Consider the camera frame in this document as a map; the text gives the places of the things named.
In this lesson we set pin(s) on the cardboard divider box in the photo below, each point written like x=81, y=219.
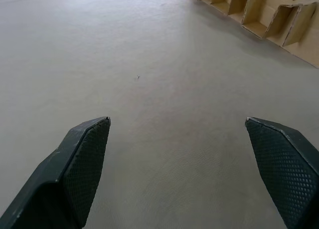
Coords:
x=264, y=17

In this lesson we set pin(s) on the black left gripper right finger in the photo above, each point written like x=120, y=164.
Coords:
x=286, y=169

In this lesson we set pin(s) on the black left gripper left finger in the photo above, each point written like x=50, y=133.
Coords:
x=69, y=174

